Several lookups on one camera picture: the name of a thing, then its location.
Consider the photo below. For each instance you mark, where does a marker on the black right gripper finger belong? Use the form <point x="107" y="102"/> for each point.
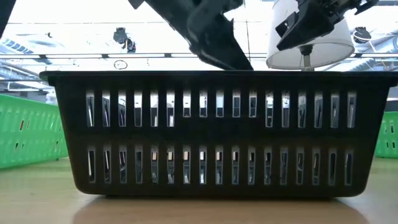
<point x="308" y="29"/>

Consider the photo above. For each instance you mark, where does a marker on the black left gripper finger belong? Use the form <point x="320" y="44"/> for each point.
<point x="217" y="43"/>

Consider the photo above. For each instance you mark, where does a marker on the white shade table lamp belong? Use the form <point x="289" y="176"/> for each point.
<point x="326" y="51"/>

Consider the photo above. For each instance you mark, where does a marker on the black slotted plastic basket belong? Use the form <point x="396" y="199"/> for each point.
<point x="217" y="137"/>

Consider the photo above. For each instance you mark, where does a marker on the green slotted plastic basket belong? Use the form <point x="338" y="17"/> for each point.
<point x="388" y="137"/>
<point x="31" y="133"/>

